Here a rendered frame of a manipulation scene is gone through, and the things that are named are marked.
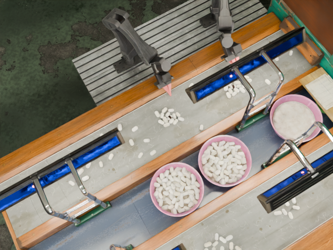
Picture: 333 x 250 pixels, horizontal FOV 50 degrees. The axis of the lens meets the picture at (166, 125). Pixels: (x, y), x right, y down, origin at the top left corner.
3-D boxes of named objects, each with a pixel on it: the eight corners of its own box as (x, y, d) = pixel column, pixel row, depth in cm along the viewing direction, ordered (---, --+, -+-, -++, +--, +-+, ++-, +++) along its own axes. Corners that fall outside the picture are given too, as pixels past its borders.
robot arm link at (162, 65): (175, 63, 183) (161, 45, 177) (164, 75, 181) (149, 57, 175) (164, 63, 193) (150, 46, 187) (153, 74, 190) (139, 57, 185)
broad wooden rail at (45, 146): (2, 173, 203) (-15, 165, 185) (266, 29, 227) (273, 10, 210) (10, 191, 199) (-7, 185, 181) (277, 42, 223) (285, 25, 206)
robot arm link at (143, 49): (160, 53, 185) (121, 5, 171) (148, 65, 183) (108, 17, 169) (149, 53, 195) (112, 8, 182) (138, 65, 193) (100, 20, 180)
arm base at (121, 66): (146, 51, 206) (140, 42, 208) (115, 67, 204) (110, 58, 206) (147, 58, 214) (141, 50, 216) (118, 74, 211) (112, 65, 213)
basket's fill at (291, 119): (262, 117, 196) (264, 113, 190) (295, 97, 199) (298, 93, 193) (287, 151, 188) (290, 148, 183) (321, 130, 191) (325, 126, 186)
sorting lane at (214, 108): (-3, 187, 186) (-5, 186, 184) (283, 29, 210) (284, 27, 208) (18, 239, 176) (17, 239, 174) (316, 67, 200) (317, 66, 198)
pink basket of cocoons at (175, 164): (142, 183, 187) (139, 179, 178) (186, 157, 191) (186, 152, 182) (168, 228, 178) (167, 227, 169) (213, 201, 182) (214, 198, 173)
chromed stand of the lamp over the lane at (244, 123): (218, 105, 200) (227, 65, 158) (248, 89, 203) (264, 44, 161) (238, 133, 194) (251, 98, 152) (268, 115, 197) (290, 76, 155)
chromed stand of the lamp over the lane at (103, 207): (62, 194, 187) (26, 176, 145) (95, 175, 190) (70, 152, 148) (77, 227, 181) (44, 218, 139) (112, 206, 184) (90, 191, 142)
